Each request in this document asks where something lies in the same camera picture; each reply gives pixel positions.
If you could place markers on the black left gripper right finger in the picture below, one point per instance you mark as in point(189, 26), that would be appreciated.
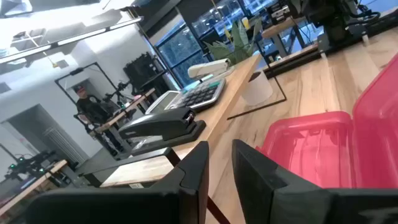
point(280, 199)

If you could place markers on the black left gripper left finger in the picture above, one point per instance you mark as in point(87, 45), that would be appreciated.
point(174, 199)

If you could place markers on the pink translucent plastic box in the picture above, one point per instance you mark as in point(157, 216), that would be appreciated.
point(317, 149)

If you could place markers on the background black robot arm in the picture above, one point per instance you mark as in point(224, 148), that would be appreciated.
point(28, 165)
point(119, 91)

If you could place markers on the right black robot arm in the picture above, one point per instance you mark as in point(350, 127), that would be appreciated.
point(332, 18)

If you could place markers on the black stapler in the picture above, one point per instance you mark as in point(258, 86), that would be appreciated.
point(161, 127)

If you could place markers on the background wooden table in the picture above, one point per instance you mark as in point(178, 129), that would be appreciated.
point(31, 188)
point(124, 113)

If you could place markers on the grey desk calculator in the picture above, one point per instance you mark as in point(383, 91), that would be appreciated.
point(199, 95)

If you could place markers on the person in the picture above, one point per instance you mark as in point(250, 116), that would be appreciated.
point(90, 109)

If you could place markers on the white stapler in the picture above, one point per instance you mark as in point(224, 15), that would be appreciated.
point(208, 68)

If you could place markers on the green snake plant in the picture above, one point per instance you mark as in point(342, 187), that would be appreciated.
point(239, 43)

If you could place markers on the overhead LED light bar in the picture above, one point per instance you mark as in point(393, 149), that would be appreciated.
point(77, 36)

